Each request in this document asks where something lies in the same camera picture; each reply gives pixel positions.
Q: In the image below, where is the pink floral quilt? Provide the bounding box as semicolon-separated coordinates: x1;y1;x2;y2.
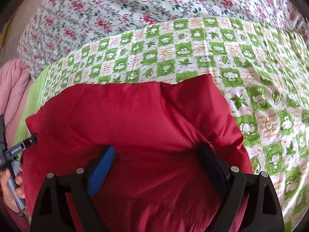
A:
17;0;308;78

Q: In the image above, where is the green white patterned bedsheet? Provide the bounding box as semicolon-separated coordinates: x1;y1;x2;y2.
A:
23;17;308;231

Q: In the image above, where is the person's left hand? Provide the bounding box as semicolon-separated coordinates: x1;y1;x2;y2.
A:
1;164;25;213

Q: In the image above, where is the pink cloth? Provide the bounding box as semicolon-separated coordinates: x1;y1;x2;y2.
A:
0;58;32;147

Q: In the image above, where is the red puffy jacket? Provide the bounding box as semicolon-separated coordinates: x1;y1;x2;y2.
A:
23;75;252;231

